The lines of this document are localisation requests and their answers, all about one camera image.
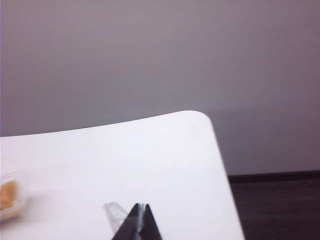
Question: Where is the dark wall baseboard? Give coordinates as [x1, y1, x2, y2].
[227, 169, 320, 185]

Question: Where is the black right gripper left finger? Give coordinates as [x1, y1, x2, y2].
[110, 202, 141, 240]

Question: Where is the yellow potato chips stack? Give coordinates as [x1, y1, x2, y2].
[0, 180, 19, 211]

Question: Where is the transparent plastic chips container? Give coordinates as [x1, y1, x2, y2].
[0, 169, 30, 221]

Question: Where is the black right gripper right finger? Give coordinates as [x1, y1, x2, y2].
[140, 203, 164, 240]

